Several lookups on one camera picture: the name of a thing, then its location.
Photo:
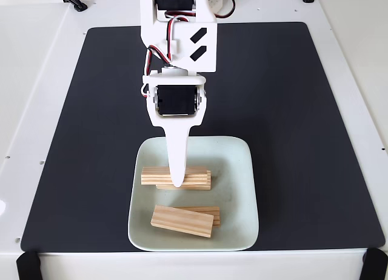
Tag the grooved wooden block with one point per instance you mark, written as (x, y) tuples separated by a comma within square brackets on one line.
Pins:
[(217, 216), (197, 187), (154, 175)]

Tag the wooden block numbered two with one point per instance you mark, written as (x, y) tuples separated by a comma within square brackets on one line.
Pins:
[(182, 221)]

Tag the pale green square plate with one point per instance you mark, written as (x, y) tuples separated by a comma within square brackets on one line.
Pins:
[(236, 177)]

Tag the black rubber table mat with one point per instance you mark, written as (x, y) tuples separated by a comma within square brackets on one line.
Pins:
[(91, 171)]

